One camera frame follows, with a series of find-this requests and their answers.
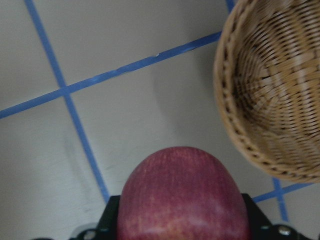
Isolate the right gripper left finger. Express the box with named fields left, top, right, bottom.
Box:
left=32, top=195, right=122, bottom=240

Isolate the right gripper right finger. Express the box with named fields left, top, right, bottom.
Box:
left=241, top=193, right=310, bottom=240

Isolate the red apple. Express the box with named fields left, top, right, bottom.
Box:
left=116, top=147, right=251, bottom=240

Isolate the wicker basket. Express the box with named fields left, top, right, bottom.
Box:
left=213, top=0, right=320, bottom=183

